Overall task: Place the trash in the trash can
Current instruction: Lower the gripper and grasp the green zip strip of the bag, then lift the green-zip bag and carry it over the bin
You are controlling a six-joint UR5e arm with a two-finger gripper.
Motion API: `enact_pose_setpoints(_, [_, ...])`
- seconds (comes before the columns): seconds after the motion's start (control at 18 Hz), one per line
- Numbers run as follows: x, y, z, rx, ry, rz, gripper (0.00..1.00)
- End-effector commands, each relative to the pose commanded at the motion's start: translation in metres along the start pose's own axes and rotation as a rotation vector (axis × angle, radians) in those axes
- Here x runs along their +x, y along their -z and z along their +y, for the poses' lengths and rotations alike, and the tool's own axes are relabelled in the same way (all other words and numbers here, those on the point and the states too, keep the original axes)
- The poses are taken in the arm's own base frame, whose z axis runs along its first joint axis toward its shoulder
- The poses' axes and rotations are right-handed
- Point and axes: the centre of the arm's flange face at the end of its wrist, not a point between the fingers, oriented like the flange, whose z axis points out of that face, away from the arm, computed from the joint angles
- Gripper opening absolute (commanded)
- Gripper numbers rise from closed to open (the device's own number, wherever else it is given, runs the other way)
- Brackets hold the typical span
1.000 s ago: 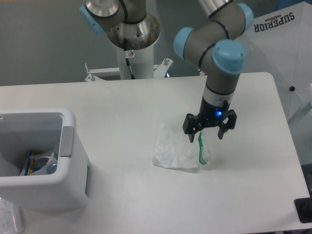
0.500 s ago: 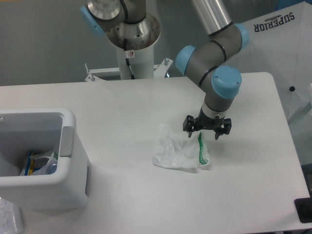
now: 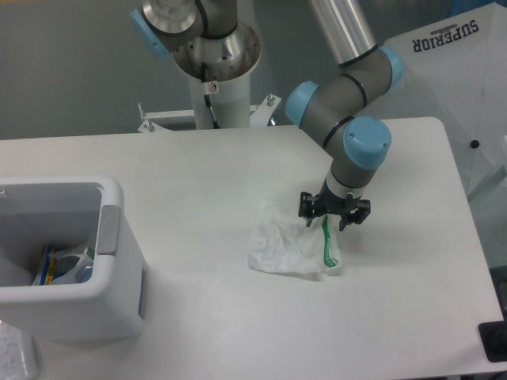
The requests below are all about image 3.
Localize black cable on pedestal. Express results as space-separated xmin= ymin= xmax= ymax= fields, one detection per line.
xmin=200 ymin=62 xmax=220 ymax=130

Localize white trash can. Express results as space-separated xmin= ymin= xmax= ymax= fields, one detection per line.
xmin=1 ymin=175 xmax=147 ymax=341

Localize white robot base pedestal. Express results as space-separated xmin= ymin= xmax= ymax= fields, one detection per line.
xmin=173 ymin=21 xmax=261 ymax=130

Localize crumpled white bag green stripe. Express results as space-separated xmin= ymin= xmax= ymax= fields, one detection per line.
xmin=247 ymin=200 xmax=342 ymax=275

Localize black device at table corner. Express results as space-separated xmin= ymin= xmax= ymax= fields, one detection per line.
xmin=478 ymin=321 xmax=506 ymax=363

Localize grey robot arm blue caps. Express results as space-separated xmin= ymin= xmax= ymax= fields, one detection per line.
xmin=130 ymin=1 xmax=404 ymax=226

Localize white mounting bracket with bolt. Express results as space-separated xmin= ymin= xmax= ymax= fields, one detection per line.
xmin=137 ymin=93 xmax=282 ymax=133

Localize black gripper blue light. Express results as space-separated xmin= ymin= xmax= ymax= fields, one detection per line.
xmin=298 ymin=182 xmax=372 ymax=231

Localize white umbrella Superior print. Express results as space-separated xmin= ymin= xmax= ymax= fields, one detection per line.
xmin=362 ymin=1 xmax=506 ymax=202

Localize blue yellow snack wrapper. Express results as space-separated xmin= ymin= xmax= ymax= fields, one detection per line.
xmin=32 ymin=245 xmax=71 ymax=286

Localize white plastic package barcode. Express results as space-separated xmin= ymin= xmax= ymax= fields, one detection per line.
xmin=49 ymin=243 xmax=95 ymax=285

